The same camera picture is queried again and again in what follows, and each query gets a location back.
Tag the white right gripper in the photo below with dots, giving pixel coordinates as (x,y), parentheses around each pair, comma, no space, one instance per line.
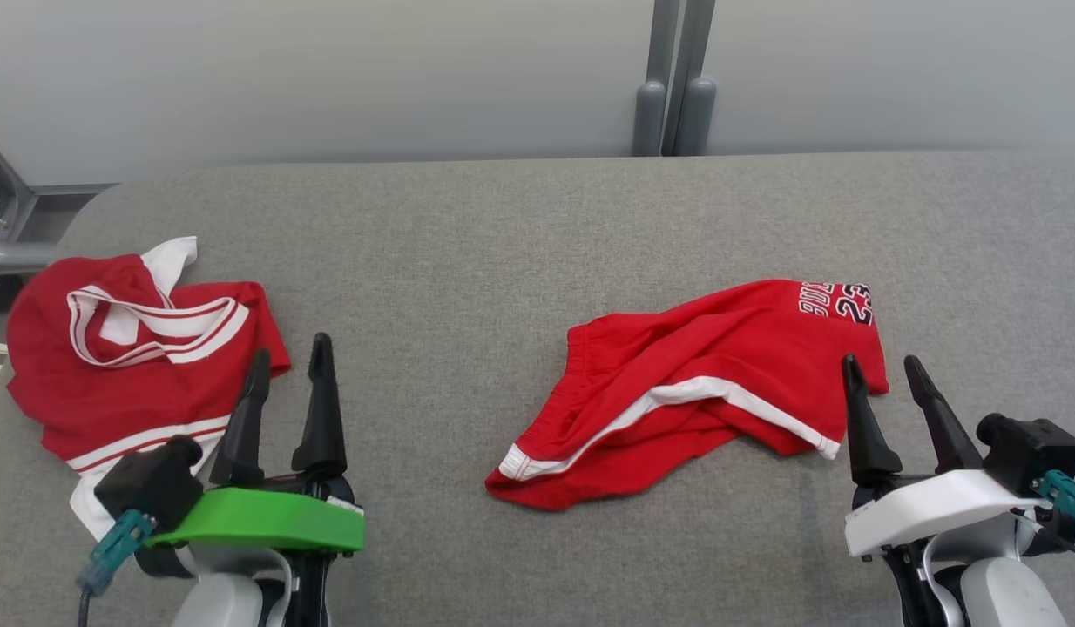
(929,509)

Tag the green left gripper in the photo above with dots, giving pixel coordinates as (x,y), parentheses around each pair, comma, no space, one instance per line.
(267,521)

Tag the red white basketball jersey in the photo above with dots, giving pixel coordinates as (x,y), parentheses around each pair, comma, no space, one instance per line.
(111,392)

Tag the red white basketball shorts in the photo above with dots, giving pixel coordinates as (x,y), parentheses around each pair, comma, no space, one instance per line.
(677,366)

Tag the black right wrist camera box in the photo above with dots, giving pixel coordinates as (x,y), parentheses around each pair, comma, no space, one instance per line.
(1030,448)

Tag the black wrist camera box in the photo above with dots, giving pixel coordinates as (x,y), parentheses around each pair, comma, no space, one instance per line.
(1030,448)
(150,483)

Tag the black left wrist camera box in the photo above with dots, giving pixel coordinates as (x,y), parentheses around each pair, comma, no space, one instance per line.
(150,483)

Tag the grey metal cart frame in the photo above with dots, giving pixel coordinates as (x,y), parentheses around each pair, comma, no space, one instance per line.
(2,218)

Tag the grey metal partition post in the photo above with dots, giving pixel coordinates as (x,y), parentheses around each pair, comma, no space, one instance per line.
(696,113)
(649,113)

